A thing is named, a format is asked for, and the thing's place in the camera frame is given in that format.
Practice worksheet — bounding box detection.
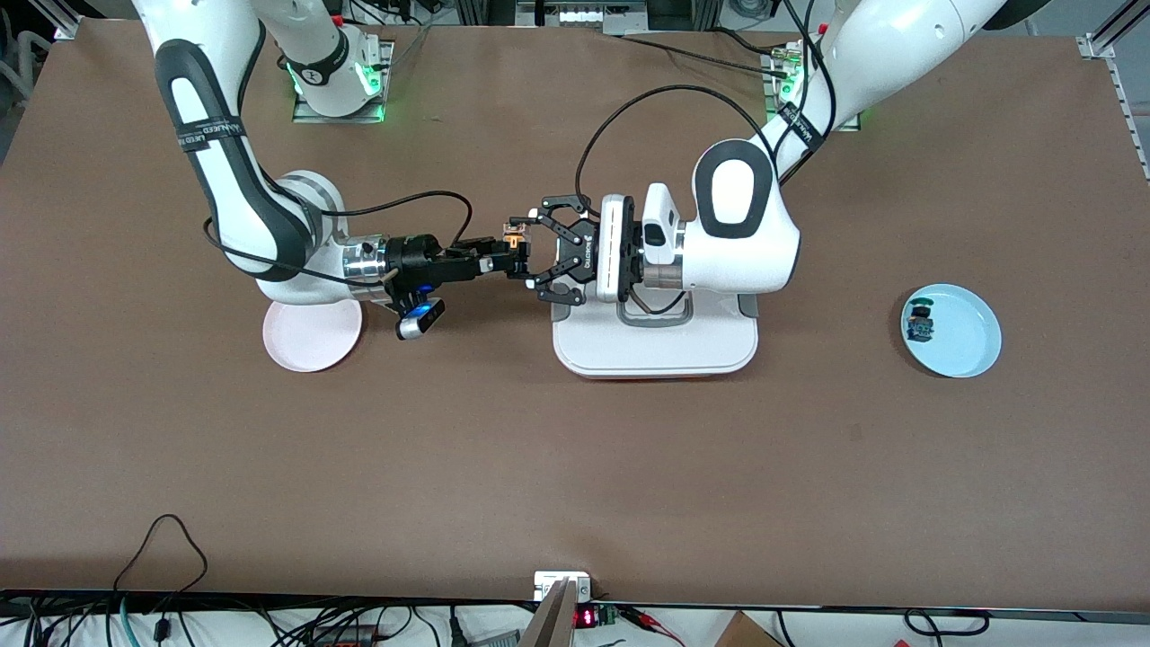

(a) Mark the orange push button switch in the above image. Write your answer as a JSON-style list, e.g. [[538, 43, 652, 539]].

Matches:
[[501, 226, 533, 278]]

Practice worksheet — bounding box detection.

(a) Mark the pale pink round plate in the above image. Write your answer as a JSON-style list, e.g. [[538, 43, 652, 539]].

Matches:
[[262, 301, 364, 373]]

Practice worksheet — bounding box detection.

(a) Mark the white connector strip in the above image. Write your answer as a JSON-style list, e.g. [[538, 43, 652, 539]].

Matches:
[[557, 4, 650, 28]]

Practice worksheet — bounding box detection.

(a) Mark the small white box device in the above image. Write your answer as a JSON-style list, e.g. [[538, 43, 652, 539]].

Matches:
[[534, 572, 593, 601]]

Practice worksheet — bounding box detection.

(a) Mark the aluminium bar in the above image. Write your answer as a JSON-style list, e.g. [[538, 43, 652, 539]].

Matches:
[[519, 579, 580, 647]]

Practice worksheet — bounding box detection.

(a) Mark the red clip lead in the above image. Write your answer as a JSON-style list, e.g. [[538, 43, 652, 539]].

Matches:
[[620, 607, 686, 646]]

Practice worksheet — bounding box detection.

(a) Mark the light blue round plate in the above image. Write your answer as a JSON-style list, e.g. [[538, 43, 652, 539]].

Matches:
[[900, 283, 1003, 378]]

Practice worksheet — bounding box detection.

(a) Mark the brown cardboard piece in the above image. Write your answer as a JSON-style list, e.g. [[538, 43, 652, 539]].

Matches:
[[714, 611, 784, 647]]

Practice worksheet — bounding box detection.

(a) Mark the aluminium corner profile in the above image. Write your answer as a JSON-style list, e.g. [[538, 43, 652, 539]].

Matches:
[[1076, 0, 1150, 60]]

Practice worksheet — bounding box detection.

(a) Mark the perforated metal strip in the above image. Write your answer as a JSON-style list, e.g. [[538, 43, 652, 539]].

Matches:
[[1110, 56, 1150, 181]]

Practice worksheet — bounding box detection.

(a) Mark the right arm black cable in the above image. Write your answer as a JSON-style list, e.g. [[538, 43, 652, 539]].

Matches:
[[203, 191, 474, 288]]

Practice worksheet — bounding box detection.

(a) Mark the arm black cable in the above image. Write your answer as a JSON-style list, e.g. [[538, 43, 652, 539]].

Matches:
[[575, 85, 783, 212], [203, 191, 474, 288]]

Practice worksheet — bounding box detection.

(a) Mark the white lidded box grey handle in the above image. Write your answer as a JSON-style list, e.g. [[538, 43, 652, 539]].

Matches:
[[551, 286, 760, 380]]

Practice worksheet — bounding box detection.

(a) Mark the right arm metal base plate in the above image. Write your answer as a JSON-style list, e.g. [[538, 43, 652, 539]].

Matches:
[[292, 40, 394, 125]]

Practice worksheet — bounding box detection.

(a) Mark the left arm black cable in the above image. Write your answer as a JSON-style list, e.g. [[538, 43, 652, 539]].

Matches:
[[575, 85, 783, 212]]

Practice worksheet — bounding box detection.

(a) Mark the black base supply cable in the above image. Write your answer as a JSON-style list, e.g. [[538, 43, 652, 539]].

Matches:
[[620, 27, 796, 77]]

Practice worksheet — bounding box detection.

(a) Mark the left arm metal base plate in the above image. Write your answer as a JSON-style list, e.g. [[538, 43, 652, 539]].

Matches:
[[762, 49, 862, 133]]

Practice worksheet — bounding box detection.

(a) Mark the black looped cable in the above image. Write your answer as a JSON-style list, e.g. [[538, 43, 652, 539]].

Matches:
[[112, 514, 209, 594]]

